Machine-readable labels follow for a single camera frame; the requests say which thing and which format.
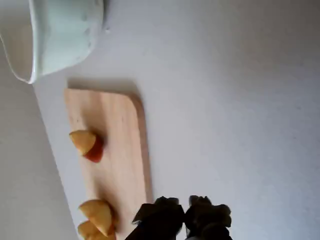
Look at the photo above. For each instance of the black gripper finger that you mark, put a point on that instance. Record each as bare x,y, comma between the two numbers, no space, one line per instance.
160,220
207,217

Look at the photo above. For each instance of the wooden cutting board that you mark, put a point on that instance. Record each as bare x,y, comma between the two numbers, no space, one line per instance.
120,150

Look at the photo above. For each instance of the apple slice with red skin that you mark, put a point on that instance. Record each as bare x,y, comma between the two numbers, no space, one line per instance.
82,140

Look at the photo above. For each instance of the pale green ceramic bowl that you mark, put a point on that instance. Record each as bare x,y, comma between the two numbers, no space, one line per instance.
65,37

